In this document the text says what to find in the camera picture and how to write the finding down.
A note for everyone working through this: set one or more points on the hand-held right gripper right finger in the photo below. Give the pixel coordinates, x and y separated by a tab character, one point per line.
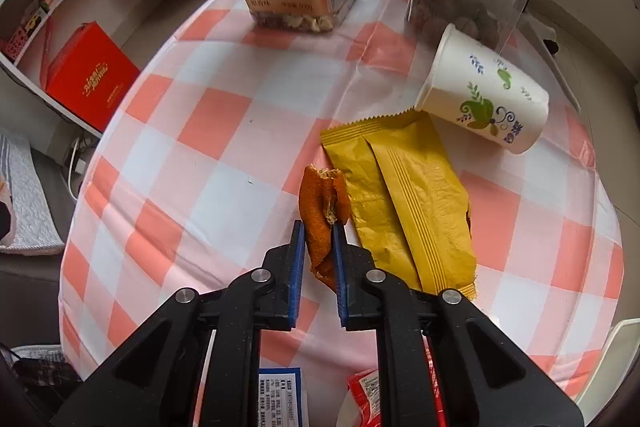
340	272

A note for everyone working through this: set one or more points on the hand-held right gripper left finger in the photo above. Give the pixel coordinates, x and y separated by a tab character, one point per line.
297	267

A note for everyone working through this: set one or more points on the orange peel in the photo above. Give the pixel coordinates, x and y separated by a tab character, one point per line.
320	207

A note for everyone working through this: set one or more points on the yellow snack wrapper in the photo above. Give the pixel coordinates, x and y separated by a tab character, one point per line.
415	207

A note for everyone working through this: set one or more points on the red instant noodle cup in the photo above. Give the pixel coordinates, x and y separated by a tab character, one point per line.
365	399

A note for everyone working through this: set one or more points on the white floral paper cup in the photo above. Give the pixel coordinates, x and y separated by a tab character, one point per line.
480	92

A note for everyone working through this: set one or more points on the blue bordered white packet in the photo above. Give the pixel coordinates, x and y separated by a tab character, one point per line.
280	397

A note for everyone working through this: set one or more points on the red gift box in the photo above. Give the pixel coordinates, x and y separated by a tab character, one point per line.
90	77

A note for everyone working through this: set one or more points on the grey quilted mat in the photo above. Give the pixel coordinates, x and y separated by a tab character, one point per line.
25	192

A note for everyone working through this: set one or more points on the white plastic chair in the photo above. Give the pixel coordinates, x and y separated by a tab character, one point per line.
615	357

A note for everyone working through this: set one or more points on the pink plastic basket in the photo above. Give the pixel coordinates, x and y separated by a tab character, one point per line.
17	41

